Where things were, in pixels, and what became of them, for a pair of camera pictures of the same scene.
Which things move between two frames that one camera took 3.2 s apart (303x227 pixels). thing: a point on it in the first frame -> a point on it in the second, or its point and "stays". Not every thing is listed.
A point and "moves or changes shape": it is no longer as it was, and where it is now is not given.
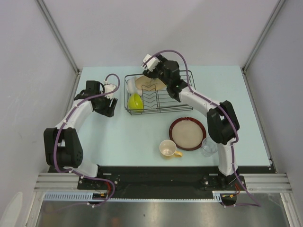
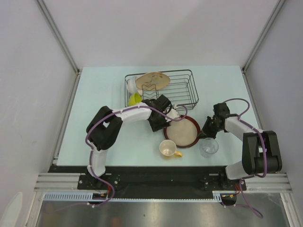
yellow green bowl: [135, 101] stays
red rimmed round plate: [188, 133] moves or changes shape
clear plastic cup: [209, 146] stays
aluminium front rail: [255, 183] stays
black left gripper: [108, 111] -> [164, 124]
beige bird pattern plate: [149, 84] stays
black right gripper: [152, 74] -> [205, 133]
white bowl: [132, 87] stays
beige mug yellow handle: [168, 148] stays
